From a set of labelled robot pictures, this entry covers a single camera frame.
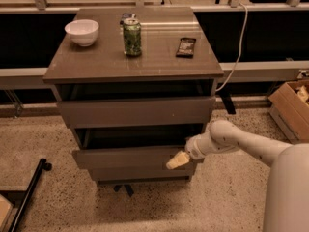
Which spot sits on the black metal stand leg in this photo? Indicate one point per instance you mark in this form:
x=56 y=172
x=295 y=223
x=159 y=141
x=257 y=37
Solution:
x=42 y=165

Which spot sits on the grey drawer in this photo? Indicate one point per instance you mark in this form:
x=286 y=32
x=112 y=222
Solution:
x=125 y=113
x=140 y=173
x=141 y=146

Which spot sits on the black bracket under rail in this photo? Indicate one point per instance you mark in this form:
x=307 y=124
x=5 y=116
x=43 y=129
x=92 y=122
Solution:
x=227 y=101

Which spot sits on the grey drawer cabinet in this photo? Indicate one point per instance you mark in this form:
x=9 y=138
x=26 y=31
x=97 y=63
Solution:
x=102 y=71

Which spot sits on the black snack bar packet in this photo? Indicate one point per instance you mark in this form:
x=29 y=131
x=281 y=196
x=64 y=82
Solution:
x=186 y=48

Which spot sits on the green soda can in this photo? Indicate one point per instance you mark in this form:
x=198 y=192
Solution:
x=132 y=37

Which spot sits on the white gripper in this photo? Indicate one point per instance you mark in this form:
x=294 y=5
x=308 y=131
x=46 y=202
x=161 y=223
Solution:
x=193 y=150

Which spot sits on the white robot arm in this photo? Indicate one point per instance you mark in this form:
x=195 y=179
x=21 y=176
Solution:
x=287 y=198

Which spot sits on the small dark blue packet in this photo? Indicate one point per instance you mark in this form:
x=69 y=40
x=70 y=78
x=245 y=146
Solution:
x=125 y=16

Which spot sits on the white bowl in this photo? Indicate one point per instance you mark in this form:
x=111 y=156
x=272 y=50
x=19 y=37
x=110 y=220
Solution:
x=83 y=32

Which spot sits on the cardboard box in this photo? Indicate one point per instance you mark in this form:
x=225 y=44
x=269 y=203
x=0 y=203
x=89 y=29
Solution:
x=290 y=110

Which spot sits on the grey bottom drawer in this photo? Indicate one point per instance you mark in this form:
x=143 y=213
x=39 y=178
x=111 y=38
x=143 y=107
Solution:
x=140 y=173

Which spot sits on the grey top drawer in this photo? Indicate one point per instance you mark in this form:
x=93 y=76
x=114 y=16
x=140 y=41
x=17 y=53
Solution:
x=125 y=113

